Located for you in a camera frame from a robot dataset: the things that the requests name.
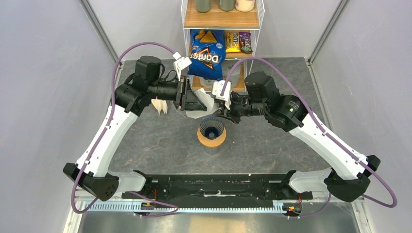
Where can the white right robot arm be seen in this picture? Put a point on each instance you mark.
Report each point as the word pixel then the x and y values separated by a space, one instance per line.
pixel 348 175

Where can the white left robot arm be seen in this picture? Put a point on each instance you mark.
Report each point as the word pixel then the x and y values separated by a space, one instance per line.
pixel 90 171

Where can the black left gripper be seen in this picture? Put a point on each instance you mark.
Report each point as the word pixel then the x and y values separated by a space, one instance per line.
pixel 192 102

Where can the single white paper filter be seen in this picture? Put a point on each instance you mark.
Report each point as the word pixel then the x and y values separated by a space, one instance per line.
pixel 208 101

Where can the white wire shelf rack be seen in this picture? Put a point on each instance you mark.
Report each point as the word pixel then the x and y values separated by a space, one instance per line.
pixel 231 21

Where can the green bottle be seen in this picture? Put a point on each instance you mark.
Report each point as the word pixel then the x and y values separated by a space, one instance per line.
pixel 226 5
pixel 203 6

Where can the wooden ring dripper stand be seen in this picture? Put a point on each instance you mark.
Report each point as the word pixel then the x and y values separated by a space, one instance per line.
pixel 212 143

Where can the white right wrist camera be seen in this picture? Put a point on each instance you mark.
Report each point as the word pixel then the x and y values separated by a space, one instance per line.
pixel 221 90

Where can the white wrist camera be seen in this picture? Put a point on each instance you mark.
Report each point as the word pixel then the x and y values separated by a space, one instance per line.
pixel 180 63
pixel 221 90

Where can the cream paper coffee filters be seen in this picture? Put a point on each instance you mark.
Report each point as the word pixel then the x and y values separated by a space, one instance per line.
pixel 160 106

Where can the grey toilet paper roll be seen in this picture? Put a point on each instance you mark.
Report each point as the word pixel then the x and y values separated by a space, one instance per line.
pixel 235 75

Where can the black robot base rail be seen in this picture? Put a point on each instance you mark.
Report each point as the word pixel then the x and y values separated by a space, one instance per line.
pixel 196 191

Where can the blue Doritos chip bag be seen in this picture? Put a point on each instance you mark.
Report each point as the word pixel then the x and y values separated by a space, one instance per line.
pixel 207 53

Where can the white jar on bottom shelf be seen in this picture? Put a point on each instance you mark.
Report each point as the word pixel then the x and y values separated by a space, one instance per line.
pixel 207 83

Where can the yellow M&M candy bag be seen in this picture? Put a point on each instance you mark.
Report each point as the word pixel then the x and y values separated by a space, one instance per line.
pixel 232 42

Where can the green bottle left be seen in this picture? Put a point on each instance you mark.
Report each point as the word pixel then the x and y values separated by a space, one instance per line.
pixel 203 6

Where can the blue plastic coffee dripper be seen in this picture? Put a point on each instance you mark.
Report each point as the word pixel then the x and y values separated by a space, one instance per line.
pixel 211 128

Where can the glass carafe with wooden band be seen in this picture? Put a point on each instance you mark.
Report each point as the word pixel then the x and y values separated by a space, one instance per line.
pixel 212 150

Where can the green bottle middle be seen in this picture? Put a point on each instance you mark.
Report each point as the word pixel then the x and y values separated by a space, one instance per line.
pixel 226 5

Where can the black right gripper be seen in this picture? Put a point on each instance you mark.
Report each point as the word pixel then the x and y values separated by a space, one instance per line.
pixel 233 95

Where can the cream lotion bottle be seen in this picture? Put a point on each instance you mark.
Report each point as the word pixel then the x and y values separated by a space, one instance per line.
pixel 244 5

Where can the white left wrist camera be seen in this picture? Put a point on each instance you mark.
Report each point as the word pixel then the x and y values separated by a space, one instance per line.
pixel 180 63

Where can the brown M&M candy bag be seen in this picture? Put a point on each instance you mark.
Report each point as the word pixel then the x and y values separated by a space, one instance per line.
pixel 245 42

